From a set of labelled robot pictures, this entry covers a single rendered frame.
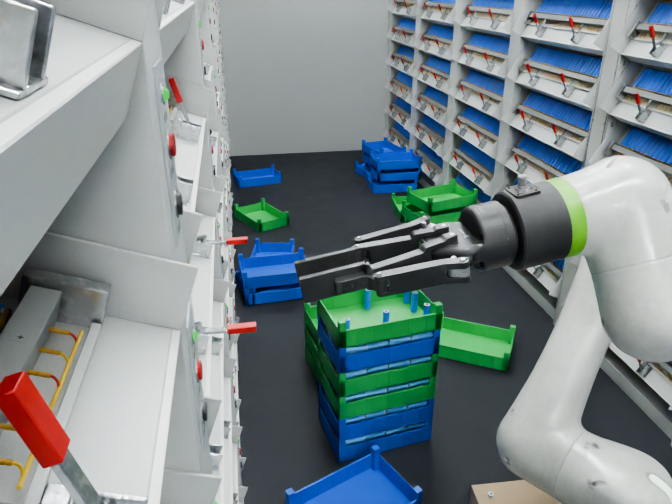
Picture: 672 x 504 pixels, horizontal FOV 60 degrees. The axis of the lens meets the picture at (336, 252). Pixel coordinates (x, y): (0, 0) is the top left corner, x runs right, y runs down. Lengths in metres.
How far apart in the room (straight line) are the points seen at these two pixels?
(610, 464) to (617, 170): 0.55
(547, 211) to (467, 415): 1.41
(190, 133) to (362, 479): 1.17
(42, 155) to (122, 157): 0.20
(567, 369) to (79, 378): 0.90
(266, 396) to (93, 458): 1.74
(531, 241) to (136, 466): 0.46
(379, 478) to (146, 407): 1.45
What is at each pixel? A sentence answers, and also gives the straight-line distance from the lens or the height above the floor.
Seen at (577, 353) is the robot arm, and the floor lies 0.69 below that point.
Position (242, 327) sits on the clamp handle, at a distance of 0.71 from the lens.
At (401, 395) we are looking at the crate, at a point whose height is 0.20.
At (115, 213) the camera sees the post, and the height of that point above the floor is 1.15.
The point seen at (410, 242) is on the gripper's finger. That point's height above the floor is 1.01.
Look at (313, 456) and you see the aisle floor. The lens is 1.83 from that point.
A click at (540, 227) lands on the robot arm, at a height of 1.04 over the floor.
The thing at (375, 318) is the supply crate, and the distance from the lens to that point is 1.68.
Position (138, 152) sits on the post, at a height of 1.19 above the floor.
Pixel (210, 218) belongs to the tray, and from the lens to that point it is 1.12.
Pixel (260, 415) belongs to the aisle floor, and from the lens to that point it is 1.98.
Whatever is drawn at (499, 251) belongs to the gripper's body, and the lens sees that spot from 0.65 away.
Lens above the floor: 1.28
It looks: 25 degrees down
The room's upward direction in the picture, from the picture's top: straight up
